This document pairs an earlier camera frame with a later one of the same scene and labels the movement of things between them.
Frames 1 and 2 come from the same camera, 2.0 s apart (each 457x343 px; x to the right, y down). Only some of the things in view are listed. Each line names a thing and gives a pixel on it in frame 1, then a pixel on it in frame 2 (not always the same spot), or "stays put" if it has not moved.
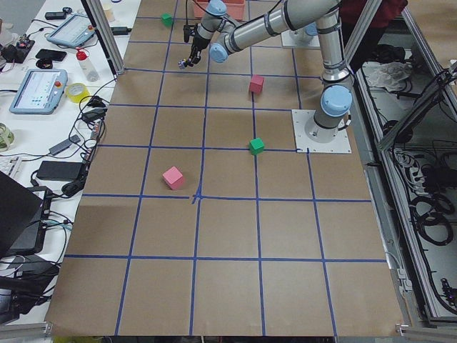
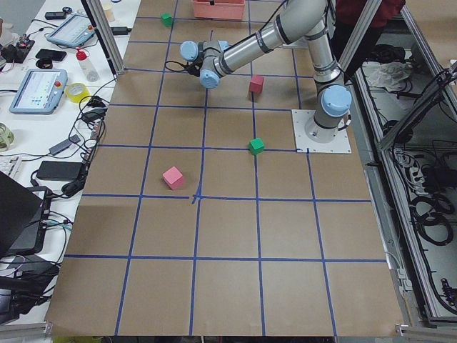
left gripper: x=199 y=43 → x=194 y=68
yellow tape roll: x=75 y=91 stays put
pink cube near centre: x=173 y=178 stays put
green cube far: x=167 y=18 stays put
